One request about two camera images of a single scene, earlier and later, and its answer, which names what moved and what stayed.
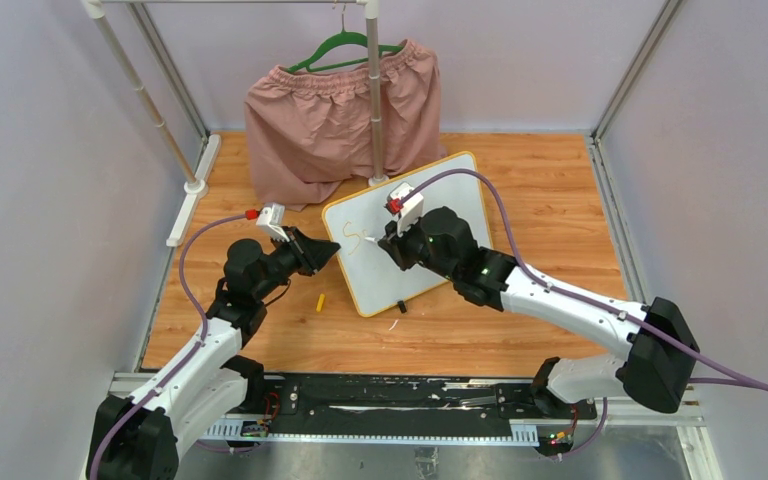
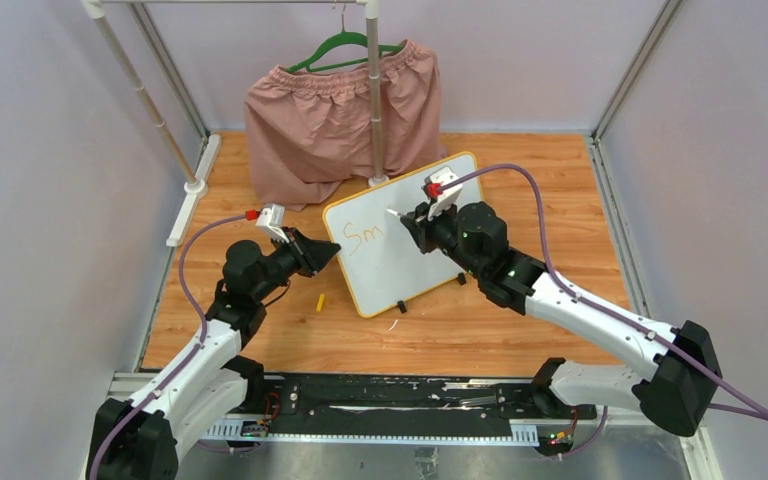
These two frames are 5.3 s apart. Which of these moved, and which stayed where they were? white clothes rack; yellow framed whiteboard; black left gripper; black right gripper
Moved: black right gripper
Stayed: yellow framed whiteboard; white clothes rack; black left gripper
